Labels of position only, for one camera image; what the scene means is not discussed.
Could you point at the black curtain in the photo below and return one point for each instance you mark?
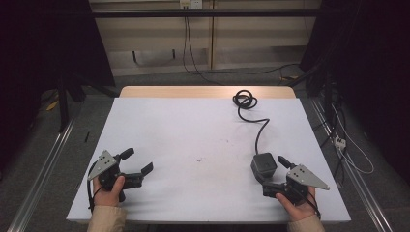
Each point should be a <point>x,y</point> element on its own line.
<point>38,64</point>
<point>367,64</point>

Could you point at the black metal stand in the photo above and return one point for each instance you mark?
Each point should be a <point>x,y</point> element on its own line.
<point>63,103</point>

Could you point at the wooden table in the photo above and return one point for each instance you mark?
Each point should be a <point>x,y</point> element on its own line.
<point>193,92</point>

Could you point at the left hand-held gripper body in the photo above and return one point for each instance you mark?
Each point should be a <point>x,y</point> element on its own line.
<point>103,162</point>

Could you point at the white wall socket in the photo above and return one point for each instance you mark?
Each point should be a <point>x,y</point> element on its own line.
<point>190,3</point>

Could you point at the white table mat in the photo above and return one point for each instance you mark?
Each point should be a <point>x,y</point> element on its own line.
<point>193,135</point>

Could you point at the black power adapter block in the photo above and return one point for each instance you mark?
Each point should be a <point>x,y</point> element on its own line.
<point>263,166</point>

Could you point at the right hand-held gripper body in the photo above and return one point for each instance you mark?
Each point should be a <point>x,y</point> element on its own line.
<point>303,179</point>

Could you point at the person's left hand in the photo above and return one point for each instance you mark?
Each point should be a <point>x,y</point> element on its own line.
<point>109,192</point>

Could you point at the black horizontal frame bar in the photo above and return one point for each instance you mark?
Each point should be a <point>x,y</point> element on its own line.
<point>199,13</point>

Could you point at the aluminium floor rail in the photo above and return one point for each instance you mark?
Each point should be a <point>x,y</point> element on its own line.
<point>357,180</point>
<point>42,174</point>

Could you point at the person's right hand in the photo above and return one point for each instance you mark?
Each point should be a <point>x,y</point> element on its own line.
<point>298,209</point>

